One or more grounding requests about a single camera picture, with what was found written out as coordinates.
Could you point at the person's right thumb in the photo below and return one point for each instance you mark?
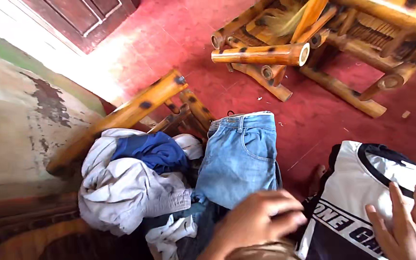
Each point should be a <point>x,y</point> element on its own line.
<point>378,220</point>

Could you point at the white and black printed shirt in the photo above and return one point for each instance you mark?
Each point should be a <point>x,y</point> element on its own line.
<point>359,180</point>

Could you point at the person's legs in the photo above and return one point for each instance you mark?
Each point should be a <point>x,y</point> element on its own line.
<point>317,178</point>

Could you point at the person's right index finger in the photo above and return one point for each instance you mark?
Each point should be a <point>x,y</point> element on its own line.
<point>398,202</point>

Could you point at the person's left fingers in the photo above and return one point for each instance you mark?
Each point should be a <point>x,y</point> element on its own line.
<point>286,206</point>

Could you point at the bamboo chair with glossy armrest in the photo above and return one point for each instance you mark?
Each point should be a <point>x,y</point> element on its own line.
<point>262,54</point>

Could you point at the folded light blue jeans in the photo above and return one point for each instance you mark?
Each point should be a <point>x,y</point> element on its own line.
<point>233,166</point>

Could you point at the bamboo furniture with slatted shelf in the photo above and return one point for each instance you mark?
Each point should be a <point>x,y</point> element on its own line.
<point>359,47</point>

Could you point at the person's right hand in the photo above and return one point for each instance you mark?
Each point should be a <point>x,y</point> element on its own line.
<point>412,234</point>

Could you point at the pile of crumpled clothes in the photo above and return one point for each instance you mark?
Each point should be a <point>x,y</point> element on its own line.
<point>121,191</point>

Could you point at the person's left hand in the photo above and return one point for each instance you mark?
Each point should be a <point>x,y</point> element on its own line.
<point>249,220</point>

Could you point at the bamboo bench with thick armrest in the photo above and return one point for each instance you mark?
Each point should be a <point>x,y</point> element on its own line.
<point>139,104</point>

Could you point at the brown panelled door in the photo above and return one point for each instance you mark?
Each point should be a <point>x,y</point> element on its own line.
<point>74,14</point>

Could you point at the person's left forearm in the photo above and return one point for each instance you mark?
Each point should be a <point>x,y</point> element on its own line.
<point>213,252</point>

